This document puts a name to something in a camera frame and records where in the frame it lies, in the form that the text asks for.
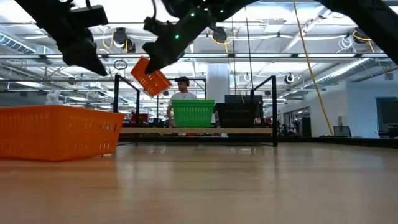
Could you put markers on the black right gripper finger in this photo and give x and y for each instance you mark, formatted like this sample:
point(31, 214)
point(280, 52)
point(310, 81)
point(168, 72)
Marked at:
point(154, 53)
point(171, 54)

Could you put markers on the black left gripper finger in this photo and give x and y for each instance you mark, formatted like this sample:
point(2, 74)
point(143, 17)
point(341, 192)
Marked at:
point(77, 57)
point(91, 51)

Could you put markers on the small orange plastic basket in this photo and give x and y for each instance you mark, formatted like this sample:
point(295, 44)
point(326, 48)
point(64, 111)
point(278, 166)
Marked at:
point(152, 81)

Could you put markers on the black slotted plastic basket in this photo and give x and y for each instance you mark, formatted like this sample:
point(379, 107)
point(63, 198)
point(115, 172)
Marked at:
point(236, 104)
point(236, 118)

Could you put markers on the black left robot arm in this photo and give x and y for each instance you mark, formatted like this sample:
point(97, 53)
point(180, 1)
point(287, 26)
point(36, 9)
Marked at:
point(40, 12)

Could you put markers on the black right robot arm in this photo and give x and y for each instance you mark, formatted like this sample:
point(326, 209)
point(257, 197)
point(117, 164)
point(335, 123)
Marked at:
point(373, 18)

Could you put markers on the person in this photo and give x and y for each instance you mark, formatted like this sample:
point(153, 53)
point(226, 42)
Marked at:
point(183, 95)

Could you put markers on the white sculpture figure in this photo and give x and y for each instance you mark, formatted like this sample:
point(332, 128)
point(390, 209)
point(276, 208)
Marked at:
point(53, 97)

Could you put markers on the red box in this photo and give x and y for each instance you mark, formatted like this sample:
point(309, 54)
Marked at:
point(140, 119)

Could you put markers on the large orange plastic basket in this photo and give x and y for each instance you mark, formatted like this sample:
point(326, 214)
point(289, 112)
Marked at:
point(56, 133)

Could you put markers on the black monitor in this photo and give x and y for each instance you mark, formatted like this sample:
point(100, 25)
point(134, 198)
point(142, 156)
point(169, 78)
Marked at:
point(244, 99)

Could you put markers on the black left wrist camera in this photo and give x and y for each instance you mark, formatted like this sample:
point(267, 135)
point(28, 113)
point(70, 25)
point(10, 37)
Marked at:
point(90, 16)

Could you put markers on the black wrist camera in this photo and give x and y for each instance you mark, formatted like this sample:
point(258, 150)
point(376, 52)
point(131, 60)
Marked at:
point(154, 26)
point(90, 16)

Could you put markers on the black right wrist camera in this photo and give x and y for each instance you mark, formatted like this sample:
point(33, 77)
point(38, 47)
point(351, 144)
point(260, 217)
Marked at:
point(154, 26)

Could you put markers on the black metal shelf frame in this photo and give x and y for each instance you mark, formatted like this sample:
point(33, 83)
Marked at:
point(274, 109)

